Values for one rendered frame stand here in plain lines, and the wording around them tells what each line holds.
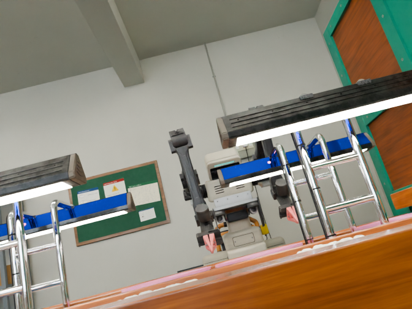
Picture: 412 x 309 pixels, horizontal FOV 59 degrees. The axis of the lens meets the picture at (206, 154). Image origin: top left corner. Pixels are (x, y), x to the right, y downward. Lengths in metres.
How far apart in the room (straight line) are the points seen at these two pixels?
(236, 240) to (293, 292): 1.60
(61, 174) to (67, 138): 3.14
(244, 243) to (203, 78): 2.27
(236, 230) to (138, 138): 1.95
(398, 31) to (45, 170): 1.31
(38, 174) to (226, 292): 0.57
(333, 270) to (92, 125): 3.60
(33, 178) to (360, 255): 0.70
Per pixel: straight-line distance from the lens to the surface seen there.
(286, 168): 1.29
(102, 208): 1.45
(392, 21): 1.63
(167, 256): 3.56
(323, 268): 0.53
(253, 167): 1.42
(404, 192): 1.69
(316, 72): 4.12
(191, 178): 1.69
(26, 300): 1.12
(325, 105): 0.91
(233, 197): 2.11
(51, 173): 0.91
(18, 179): 0.95
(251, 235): 2.12
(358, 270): 0.55
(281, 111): 0.89
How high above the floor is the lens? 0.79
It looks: 16 degrees up
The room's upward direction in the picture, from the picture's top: 15 degrees counter-clockwise
